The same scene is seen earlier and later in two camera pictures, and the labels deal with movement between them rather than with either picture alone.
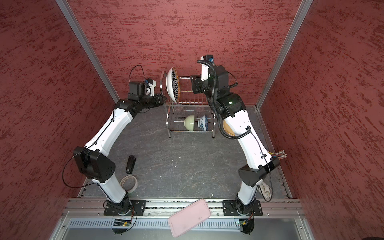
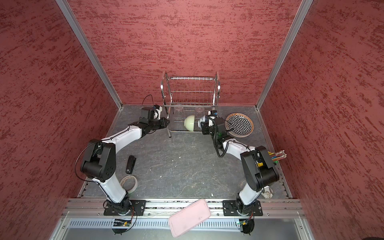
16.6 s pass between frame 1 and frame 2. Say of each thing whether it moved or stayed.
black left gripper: moved
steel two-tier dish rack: stayed
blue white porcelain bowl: stayed
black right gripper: moved
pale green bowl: stayed
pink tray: stayed
